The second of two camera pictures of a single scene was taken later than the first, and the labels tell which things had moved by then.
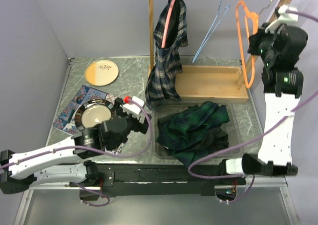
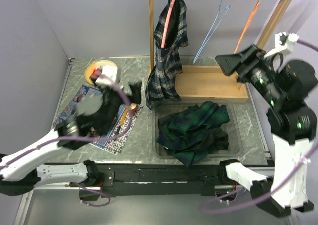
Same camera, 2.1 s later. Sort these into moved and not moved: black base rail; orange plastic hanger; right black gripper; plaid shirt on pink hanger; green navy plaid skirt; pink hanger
Moved: right black gripper; orange plastic hanger
Not moved: pink hanger; green navy plaid skirt; black base rail; plaid shirt on pink hanger
